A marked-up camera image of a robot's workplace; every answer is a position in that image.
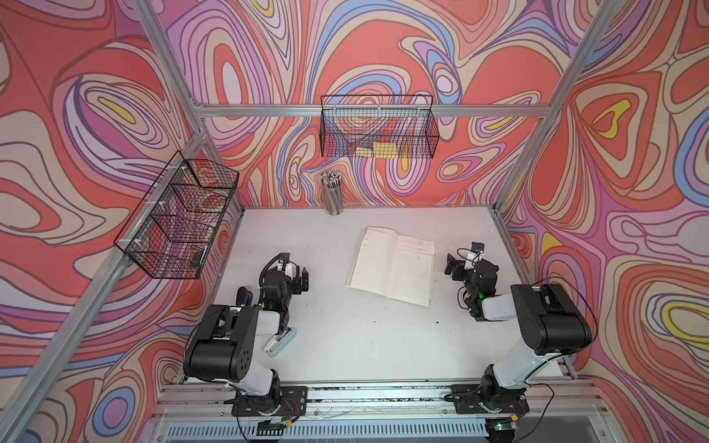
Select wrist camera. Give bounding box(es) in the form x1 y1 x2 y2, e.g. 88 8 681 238
465 242 485 269
275 253 294 277

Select metal pen cup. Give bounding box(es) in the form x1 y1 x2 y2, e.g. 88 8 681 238
321 170 343 215

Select black wire basket left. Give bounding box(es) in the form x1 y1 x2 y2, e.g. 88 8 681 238
114 152 239 280

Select black wire basket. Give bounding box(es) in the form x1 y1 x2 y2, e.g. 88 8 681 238
114 152 239 280
319 92 439 160

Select black wire basket back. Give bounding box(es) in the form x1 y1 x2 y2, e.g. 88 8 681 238
319 92 439 160

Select light blue white stapler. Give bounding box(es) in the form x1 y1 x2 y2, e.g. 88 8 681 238
263 327 297 358

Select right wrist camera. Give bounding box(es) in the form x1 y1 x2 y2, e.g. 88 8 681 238
465 242 485 269

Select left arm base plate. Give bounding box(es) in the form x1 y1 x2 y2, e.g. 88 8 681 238
231 386 308 418

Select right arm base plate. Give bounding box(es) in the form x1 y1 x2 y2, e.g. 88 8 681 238
443 384 530 416

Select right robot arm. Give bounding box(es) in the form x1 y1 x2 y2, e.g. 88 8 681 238
444 253 594 415

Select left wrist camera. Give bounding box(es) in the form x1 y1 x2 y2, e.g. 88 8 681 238
275 253 294 277

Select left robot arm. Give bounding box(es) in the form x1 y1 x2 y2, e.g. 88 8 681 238
183 264 309 412

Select yellow sticky notes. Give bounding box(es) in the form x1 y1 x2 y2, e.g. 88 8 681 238
354 142 400 159

